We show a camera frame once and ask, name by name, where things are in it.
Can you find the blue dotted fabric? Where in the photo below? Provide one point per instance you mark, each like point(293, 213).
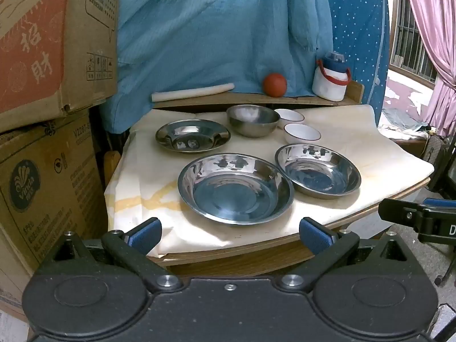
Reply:
point(359, 25)

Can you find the yellow wooden post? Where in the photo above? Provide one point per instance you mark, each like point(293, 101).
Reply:
point(112, 167)

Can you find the cardboard box with green logo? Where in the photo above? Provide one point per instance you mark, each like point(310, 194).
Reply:
point(46, 185)

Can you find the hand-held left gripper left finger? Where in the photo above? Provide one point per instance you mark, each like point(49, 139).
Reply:
point(146, 237)

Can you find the white bowl with red rim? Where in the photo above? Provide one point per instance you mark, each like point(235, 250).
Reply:
point(289, 115)
point(302, 134)

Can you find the wide-rimmed small steel plate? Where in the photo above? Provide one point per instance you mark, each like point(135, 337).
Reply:
point(192, 137)

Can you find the pink curtain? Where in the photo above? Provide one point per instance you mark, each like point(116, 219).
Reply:
point(438, 42)

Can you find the window grille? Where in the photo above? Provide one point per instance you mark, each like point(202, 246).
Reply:
point(409, 42)

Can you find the wooden board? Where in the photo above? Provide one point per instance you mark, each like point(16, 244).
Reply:
point(320, 100)

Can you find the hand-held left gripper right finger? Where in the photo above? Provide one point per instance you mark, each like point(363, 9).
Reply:
point(313, 237)

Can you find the pink patterned bedsheet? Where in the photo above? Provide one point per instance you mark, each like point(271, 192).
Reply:
point(402, 92)

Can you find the steel bowl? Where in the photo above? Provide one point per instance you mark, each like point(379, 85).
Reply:
point(253, 119)

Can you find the medium steel plate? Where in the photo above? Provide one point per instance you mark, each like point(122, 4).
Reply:
point(317, 171)

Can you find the cardboard box with red print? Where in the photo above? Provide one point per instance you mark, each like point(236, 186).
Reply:
point(46, 42)

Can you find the red ball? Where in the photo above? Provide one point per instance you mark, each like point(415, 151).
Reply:
point(275, 84)

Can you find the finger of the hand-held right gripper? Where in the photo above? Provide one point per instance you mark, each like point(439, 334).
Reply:
point(440, 202)
point(395, 213)

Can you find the light blue cloth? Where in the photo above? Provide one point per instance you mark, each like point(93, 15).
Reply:
point(213, 32)

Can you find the large steel plate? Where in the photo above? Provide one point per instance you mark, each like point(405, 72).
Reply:
point(235, 188)

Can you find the white foam roll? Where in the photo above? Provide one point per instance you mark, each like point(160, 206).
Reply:
point(192, 92)

